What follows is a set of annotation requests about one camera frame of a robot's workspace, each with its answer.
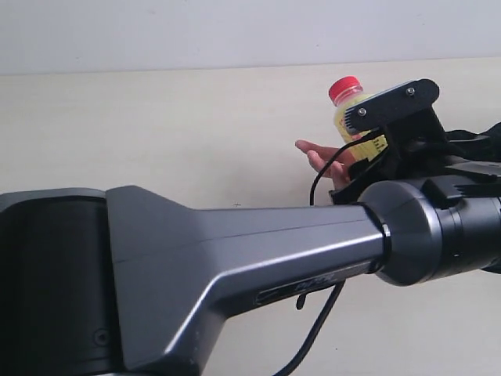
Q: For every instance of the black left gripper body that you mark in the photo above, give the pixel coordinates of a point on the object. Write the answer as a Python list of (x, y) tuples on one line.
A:
[(441, 172)]

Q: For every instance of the open human hand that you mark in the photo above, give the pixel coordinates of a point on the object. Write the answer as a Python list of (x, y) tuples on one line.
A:
[(318, 156)]

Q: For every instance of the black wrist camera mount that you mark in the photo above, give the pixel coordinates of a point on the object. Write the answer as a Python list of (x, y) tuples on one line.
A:
[(404, 114)]

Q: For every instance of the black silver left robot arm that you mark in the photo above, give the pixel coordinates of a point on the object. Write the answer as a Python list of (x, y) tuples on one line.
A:
[(125, 281)]

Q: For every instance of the black sleeved forearm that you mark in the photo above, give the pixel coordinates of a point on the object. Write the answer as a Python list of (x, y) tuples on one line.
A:
[(483, 146)]

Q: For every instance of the yellow bottle with red cap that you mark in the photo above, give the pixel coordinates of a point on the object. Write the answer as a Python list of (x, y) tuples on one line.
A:
[(346, 93)]

